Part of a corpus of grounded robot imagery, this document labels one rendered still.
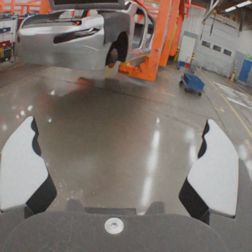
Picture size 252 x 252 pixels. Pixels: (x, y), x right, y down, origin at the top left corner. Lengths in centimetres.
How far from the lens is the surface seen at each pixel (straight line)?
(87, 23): 203
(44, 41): 215
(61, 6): 345
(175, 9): 481
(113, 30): 216
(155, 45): 280
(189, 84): 473
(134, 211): 109
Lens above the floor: 130
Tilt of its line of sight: 32 degrees down
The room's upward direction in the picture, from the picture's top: 11 degrees clockwise
